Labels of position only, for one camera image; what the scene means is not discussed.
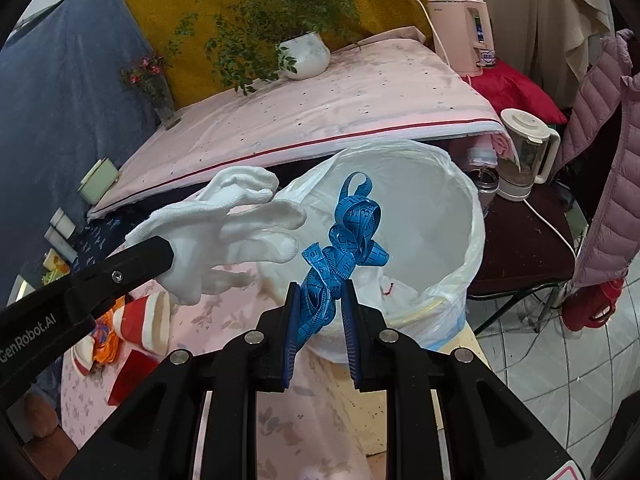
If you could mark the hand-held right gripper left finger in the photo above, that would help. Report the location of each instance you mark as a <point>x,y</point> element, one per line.
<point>294,330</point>

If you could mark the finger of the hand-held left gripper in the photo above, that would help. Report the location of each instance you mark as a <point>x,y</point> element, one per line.
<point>135,265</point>

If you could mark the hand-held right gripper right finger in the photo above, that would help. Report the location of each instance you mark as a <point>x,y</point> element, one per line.
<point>351,332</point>

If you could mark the red and white paper cup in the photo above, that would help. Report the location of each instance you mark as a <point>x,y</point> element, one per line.
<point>142,320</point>

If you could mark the orange snack packet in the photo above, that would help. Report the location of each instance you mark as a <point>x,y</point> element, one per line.
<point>107,335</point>

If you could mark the white cotton glove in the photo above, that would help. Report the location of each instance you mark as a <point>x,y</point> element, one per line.
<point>220,240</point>

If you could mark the blue measuring tape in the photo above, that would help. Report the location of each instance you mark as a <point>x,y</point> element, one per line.
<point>350,240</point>

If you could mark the red packet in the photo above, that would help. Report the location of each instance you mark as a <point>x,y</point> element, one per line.
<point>132,375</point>

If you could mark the bin with white plastic bag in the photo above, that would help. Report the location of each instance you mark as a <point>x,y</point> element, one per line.
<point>440,220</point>

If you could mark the navy floral cloth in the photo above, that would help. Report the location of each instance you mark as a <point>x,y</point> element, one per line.
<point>100,240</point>

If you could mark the yellow green carton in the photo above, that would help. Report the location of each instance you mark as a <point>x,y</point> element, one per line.
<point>54,265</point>

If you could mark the small white box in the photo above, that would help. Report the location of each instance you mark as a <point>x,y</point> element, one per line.
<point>62,222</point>
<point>60,245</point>

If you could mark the pale green box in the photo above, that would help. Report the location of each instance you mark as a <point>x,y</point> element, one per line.
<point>97,180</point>

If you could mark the pink rabbit print cloth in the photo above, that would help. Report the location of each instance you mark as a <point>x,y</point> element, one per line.
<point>310,425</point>

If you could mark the glass vase with red flowers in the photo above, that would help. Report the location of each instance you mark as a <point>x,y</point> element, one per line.
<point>155,87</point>

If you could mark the blue fleece cloth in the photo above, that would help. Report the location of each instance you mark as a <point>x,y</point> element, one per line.
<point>70,85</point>

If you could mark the dark side table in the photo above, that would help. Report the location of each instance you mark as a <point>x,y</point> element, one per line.
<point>525,250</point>

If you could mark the glass jar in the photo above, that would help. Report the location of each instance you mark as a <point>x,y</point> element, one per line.
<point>486,185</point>

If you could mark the pink sheet with red stripe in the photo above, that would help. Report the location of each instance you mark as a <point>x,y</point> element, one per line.
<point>325,105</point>

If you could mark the folded pink cloth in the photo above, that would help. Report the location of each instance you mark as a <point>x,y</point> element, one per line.
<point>492,147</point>

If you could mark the red thermos bottle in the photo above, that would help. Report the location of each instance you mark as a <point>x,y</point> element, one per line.
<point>590,305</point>

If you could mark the blender with white lid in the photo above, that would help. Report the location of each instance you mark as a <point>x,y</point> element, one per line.
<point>525,160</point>

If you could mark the yellow cloth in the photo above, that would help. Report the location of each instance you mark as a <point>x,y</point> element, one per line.
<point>165,5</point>

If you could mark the potted plant in white pot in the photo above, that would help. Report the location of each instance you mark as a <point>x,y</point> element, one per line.
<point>302,55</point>

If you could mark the red cushion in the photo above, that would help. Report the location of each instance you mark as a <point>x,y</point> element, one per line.
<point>520,90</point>

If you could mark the pink down jacket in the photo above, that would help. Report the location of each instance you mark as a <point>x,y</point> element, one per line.
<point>610,160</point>

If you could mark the pink water dispenser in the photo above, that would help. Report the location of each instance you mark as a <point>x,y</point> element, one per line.
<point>460,35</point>

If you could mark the beige curtain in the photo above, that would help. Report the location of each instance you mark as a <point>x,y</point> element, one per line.
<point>545,10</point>

